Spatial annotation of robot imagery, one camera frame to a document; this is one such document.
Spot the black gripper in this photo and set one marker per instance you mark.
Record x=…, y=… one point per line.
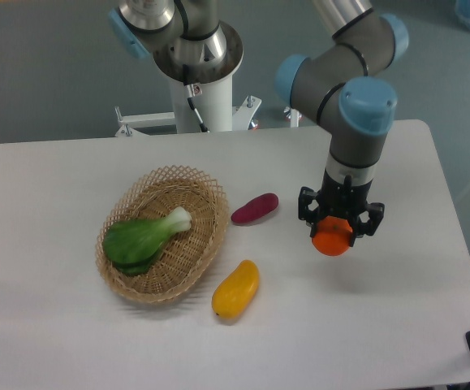
x=341, y=200

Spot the orange fruit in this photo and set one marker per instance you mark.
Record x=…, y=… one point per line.
x=333, y=236

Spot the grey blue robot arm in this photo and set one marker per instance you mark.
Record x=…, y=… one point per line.
x=339, y=91

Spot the purple sweet potato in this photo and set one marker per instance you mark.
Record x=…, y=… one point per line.
x=255, y=209

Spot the yellow mango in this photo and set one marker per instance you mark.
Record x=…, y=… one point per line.
x=236, y=291

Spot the woven wicker basket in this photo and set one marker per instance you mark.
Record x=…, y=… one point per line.
x=188, y=254

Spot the green bok choy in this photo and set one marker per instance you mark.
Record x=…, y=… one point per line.
x=133, y=246

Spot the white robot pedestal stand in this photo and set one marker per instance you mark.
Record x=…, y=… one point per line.
x=200, y=78

